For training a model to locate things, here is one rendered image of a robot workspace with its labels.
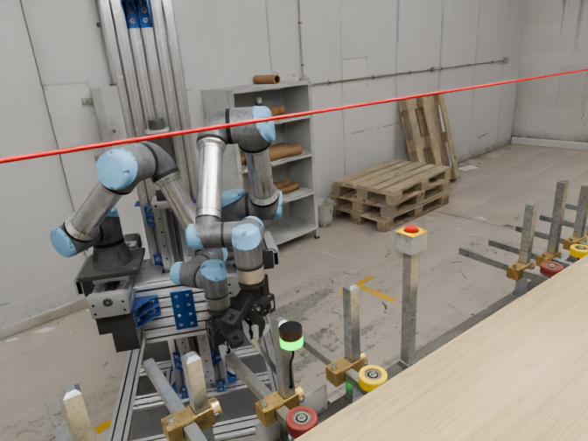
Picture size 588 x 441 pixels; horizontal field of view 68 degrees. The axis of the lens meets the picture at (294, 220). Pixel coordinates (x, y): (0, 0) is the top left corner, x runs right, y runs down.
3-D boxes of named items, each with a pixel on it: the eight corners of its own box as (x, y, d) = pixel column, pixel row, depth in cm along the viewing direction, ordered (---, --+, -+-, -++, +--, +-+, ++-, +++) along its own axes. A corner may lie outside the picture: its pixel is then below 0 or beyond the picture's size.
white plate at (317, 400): (256, 450, 127) (254, 423, 123) (326, 407, 140) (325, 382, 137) (258, 451, 126) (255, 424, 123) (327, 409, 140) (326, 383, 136)
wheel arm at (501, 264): (458, 255, 211) (458, 248, 209) (462, 254, 212) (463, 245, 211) (551, 289, 177) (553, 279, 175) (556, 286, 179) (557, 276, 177)
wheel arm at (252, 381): (225, 365, 144) (223, 354, 143) (234, 360, 146) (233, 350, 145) (304, 451, 111) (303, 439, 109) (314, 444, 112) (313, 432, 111)
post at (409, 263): (398, 365, 157) (400, 250, 141) (407, 359, 160) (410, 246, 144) (408, 371, 154) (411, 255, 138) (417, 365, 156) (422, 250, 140)
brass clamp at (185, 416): (163, 433, 107) (159, 417, 105) (213, 407, 114) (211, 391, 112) (172, 450, 102) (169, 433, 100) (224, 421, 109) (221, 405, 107)
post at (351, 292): (346, 412, 145) (342, 283, 129) (353, 407, 147) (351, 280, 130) (353, 418, 143) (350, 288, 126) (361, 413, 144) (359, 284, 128)
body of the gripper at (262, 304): (276, 311, 127) (273, 275, 122) (257, 327, 120) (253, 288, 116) (255, 305, 131) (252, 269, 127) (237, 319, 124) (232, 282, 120)
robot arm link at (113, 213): (130, 234, 175) (123, 202, 170) (104, 248, 163) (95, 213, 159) (108, 232, 180) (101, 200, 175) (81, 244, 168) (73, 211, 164)
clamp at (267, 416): (256, 416, 123) (255, 402, 121) (295, 395, 130) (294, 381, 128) (267, 429, 118) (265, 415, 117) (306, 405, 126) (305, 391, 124)
